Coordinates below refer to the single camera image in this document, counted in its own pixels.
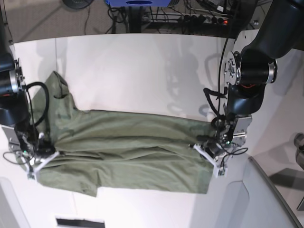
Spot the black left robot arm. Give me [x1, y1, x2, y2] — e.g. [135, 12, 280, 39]
[197, 0, 304, 159]

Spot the metal cylinder fixture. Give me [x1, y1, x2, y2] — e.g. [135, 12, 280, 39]
[294, 133, 304, 169]

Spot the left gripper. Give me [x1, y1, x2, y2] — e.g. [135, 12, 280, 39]
[197, 135, 225, 157]

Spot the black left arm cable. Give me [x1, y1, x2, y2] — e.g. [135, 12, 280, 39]
[203, 0, 249, 164]

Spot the grey metal rail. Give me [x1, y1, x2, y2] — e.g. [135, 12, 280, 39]
[243, 158, 302, 228]

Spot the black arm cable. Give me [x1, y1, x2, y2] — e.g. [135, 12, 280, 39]
[2, 82, 50, 166]
[203, 0, 249, 164]

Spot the blue box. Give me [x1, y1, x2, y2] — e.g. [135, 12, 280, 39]
[105, 0, 170, 7]

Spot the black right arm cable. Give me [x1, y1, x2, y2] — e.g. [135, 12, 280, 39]
[2, 82, 50, 166]

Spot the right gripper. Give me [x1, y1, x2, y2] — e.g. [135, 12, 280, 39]
[35, 140, 56, 158]

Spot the green t-shirt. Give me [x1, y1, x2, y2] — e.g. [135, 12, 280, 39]
[37, 72, 213, 197]

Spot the black table leg post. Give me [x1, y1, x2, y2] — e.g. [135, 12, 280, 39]
[128, 7, 143, 33]

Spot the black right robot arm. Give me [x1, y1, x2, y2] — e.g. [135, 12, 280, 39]
[0, 1, 56, 158]

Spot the black power strip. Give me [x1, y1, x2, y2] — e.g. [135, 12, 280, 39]
[182, 14, 229, 26]

